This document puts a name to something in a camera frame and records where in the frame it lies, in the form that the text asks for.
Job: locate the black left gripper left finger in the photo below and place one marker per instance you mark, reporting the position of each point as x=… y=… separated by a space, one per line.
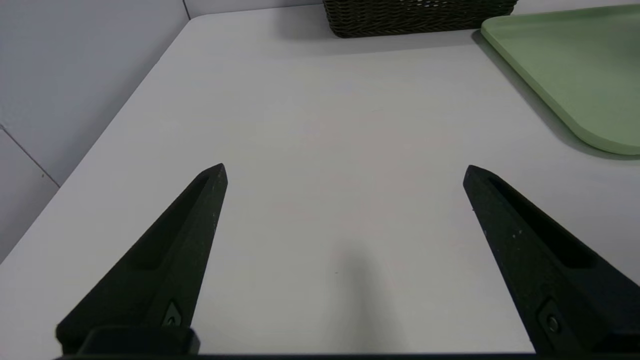
x=155 y=270

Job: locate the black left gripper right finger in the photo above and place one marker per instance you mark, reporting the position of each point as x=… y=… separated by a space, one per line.
x=550 y=275

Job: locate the dark brown wicker basket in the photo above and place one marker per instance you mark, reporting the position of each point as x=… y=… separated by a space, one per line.
x=415 y=17

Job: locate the light green plastic tray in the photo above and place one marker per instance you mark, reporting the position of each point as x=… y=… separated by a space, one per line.
x=575 y=70

